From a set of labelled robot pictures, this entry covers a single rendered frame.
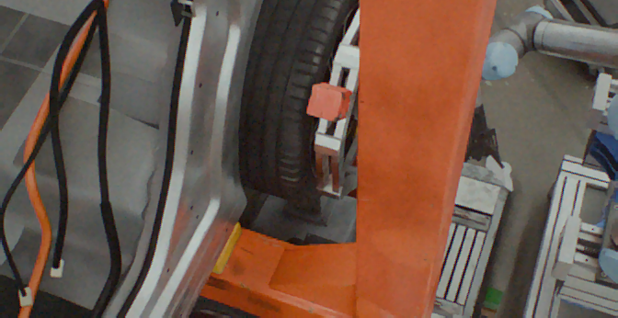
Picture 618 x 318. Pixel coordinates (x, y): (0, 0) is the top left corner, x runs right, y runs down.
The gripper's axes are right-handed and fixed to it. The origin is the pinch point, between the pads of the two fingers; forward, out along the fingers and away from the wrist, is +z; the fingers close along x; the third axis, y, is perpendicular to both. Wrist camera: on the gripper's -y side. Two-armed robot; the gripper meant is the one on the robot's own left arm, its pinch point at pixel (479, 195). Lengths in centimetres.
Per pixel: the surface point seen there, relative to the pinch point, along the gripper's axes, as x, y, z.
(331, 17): 25, -5, -46
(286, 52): 34, -14, -41
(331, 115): 23.9, -16.0, -25.0
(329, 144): 30.8, -9.5, -17.3
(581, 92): 23, 157, 3
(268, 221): 92, 33, 14
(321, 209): 76, 42, 13
